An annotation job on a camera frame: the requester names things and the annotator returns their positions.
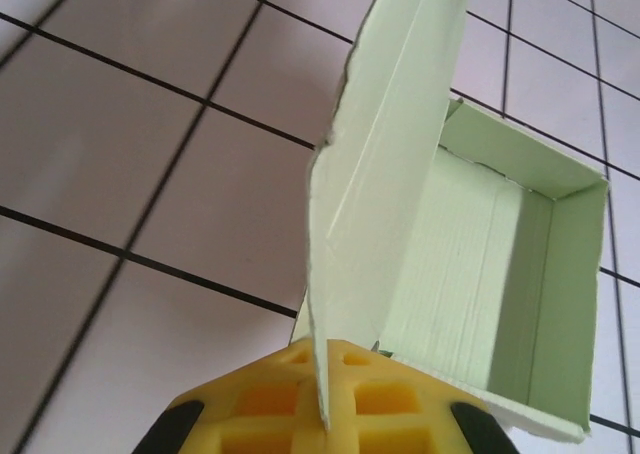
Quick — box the pale green paper box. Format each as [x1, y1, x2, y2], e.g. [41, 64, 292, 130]
[292, 0, 612, 448]

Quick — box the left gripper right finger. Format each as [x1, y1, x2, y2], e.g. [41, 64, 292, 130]
[325, 339, 512, 454]

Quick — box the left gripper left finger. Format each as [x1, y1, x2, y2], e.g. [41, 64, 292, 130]
[130, 338, 332, 454]

